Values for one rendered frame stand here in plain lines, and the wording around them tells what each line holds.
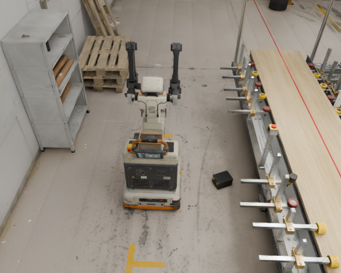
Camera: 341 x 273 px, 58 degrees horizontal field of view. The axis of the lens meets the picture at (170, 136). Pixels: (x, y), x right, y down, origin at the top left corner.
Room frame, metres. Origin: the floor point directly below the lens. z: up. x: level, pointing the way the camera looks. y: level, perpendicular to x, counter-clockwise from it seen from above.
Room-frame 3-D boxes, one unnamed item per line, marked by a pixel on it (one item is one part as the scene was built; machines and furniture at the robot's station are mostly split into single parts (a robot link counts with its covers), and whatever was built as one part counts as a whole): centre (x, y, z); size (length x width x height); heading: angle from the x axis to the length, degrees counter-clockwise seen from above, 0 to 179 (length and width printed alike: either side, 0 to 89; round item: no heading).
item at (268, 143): (2.03, -0.89, 0.93); 0.05 x 0.05 x 0.45; 89
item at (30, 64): (3.33, 1.49, 0.78); 0.90 x 0.45 x 1.55; 179
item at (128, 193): (2.30, 0.19, 0.16); 0.67 x 0.64 x 0.25; 179
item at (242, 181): (1.73, -0.84, 0.84); 0.43 x 0.03 x 0.04; 89
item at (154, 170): (2.21, 0.19, 0.59); 0.55 x 0.34 x 0.83; 89
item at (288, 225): (1.25, -0.87, 0.95); 0.14 x 0.06 x 0.05; 179
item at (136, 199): (1.97, 0.17, 0.23); 0.41 x 0.02 x 0.08; 89
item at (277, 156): (1.77, -0.88, 0.91); 0.04 x 0.04 x 0.48; 89
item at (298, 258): (1.00, -0.87, 0.95); 0.14 x 0.06 x 0.05; 179
